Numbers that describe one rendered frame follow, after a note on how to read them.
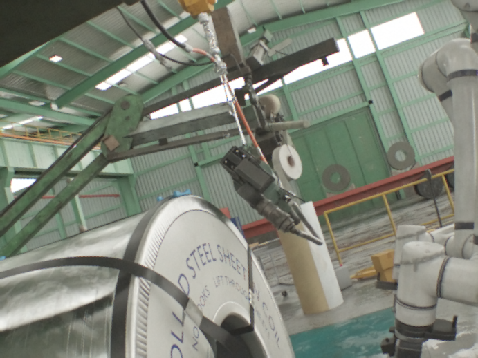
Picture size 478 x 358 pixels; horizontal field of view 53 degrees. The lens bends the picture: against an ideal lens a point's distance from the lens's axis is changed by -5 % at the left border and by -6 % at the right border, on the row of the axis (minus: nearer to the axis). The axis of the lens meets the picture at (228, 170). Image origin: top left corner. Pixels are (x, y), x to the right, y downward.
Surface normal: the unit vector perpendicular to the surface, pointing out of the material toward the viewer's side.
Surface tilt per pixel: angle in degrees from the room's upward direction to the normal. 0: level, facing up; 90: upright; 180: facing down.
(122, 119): 90
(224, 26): 74
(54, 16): 178
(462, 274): 52
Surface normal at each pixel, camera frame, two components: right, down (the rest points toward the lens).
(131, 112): 0.08, -0.15
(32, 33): 0.29, 0.94
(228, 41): -0.35, -0.29
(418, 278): -0.65, 0.11
